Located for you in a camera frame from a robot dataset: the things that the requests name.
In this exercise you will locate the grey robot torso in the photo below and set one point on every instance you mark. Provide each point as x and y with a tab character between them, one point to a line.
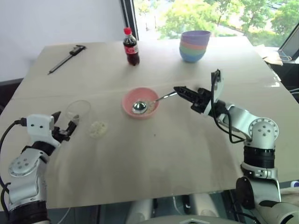
182	210

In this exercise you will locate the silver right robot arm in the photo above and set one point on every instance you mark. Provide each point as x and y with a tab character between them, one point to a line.
259	140

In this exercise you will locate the purple stacked bowl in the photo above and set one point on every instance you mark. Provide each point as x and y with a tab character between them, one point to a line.
195	36

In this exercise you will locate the black vernier caliper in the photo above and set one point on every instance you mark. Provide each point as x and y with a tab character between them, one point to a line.
66	58

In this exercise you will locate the beige paper table cover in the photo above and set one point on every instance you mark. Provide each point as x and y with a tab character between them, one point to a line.
149	158

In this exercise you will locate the silver metal spoon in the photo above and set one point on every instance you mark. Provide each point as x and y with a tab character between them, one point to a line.
139	107

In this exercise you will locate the green stacked bowl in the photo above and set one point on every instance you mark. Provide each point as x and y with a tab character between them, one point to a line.
184	49

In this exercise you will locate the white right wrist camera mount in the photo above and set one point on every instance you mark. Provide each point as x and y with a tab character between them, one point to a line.
218	89

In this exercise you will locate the oatmeal in pink bowl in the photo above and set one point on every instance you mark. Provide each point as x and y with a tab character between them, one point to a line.
153	107

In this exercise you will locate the blue stacked bowl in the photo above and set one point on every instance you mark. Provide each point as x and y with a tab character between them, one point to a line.
190	57

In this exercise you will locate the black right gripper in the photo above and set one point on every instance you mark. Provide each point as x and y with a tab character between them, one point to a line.
201	99

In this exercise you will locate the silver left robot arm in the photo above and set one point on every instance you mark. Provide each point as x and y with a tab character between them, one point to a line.
22	163

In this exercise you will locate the brown cardboard piece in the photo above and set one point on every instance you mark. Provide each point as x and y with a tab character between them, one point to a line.
273	58

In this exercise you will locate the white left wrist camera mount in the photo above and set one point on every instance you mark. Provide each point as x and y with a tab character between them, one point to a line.
39	127

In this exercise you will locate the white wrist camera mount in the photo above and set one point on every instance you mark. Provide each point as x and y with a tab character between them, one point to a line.
218	89
39	127

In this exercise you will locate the clear plastic cup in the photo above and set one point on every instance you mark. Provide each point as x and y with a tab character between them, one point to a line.
78	112

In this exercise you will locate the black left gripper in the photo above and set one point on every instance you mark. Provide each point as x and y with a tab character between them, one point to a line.
61	134

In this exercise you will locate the cola bottle with red cap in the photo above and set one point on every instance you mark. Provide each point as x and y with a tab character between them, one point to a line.
132	47

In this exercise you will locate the dark window frame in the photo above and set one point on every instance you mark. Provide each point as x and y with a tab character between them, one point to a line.
130	16

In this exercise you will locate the pink stacked bowl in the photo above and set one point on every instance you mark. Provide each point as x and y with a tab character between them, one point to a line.
184	44

